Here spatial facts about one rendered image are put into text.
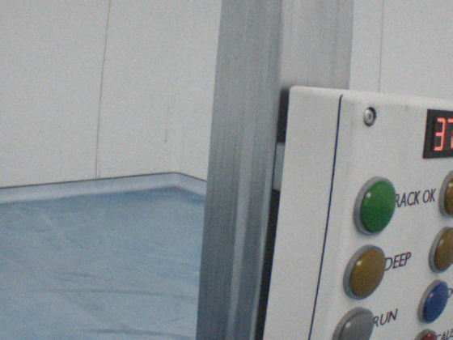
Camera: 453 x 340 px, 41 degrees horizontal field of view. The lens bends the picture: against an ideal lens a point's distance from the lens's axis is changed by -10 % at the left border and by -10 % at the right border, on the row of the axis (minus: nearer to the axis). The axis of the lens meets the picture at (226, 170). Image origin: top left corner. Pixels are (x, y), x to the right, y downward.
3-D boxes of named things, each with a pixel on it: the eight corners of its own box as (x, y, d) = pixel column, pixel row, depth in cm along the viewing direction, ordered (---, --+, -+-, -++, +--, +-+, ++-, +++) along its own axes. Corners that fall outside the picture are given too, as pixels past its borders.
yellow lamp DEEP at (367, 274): (384, 294, 34) (393, 246, 33) (351, 304, 32) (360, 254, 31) (374, 290, 34) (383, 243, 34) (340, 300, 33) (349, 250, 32)
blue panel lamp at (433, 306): (446, 318, 39) (455, 280, 38) (424, 328, 37) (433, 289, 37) (438, 315, 40) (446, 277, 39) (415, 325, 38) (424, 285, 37)
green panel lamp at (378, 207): (395, 231, 33) (403, 180, 32) (362, 238, 31) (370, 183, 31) (385, 227, 34) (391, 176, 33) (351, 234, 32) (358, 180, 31)
